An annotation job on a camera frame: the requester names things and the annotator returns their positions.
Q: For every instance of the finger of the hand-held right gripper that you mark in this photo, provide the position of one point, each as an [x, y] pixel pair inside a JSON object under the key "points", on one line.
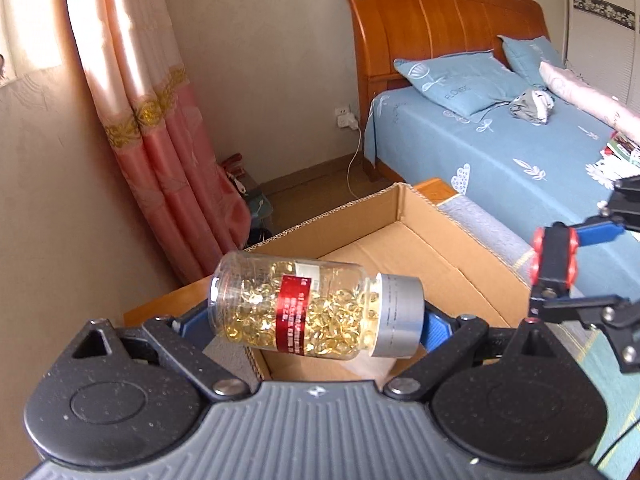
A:
{"points": [[600, 228], [590, 307]]}

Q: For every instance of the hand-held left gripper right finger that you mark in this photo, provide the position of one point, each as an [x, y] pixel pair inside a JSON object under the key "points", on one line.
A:
{"points": [[436, 331]]}

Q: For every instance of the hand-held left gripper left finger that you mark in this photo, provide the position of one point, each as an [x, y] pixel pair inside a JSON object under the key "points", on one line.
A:
{"points": [[192, 325]]}

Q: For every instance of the black red cube toy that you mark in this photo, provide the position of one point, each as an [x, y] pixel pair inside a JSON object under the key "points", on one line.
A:
{"points": [[555, 255]]}

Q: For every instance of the cardboard box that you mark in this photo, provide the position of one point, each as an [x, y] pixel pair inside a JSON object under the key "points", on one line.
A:
{"points": [[425, 260]]}

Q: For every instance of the clear capsule bottle silver cap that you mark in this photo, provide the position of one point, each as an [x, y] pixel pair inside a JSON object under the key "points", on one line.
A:
{"points": [[300, 310]]}

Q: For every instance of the printed paper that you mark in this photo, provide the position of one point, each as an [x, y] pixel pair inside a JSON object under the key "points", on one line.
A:
{"points": [[622, 149]]}

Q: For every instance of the grey blue table cloth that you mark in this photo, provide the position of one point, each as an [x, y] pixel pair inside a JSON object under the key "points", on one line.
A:
{"points": [[480, 225]]}

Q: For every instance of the wooden bed with blue sheet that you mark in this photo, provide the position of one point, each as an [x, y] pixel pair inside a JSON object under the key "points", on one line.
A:
{"points": [[500, 150]]}

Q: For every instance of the pink bolster pillow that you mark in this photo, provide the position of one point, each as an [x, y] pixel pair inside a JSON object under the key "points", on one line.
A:
{"points": [[585, 92]]}

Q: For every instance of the clear plastic storage box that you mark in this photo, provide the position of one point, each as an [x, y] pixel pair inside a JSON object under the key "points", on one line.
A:
{"points": [[257, 202]]}

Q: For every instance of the crumpled grey white cloth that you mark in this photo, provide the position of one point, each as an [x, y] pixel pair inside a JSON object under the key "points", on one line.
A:
{"points": [[532, 105]]}

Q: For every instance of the red bag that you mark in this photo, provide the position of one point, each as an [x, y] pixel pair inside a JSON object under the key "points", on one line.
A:
{"points": [[232, 166]]}

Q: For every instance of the small blue pillow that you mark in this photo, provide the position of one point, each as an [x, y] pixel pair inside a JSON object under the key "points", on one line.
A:
{"points": [[530, 55]]}

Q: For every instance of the white wardrobe floral band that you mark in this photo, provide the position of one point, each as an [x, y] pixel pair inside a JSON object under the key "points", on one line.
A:
{"points": [[600, 35]]}

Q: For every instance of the pink curtain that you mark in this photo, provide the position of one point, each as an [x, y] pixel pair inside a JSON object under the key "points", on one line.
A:
{"points": [[150, 135]]}

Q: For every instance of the large blue pillow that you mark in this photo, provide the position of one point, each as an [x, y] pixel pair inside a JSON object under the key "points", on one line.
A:
{"points": [[460, 80]]}

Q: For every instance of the white charger plug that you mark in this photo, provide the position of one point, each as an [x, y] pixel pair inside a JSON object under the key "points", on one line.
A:
{"points": [[347, 121]]}

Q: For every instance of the wooden bed headboard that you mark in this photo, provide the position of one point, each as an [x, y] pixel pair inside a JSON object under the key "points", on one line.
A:
{"points": [[425, 15]]}

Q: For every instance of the small round clock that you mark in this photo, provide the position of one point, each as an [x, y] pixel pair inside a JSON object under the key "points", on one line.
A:
{"points": [[2, 67]]}

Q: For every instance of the white wall socket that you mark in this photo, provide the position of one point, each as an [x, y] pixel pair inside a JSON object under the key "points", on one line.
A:
{"points": [[343, 109]]}

